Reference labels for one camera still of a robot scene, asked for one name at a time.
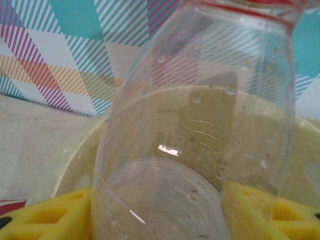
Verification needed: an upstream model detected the cream plastic bin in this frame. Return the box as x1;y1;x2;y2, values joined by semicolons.
26;84;320;211

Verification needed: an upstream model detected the red-label clear bottle red cap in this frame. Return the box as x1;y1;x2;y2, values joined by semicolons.
91;0;310;240

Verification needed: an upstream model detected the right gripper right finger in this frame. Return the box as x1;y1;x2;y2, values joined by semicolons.
221;181;320;240

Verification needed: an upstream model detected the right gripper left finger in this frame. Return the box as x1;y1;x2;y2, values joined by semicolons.
0;186;93;240

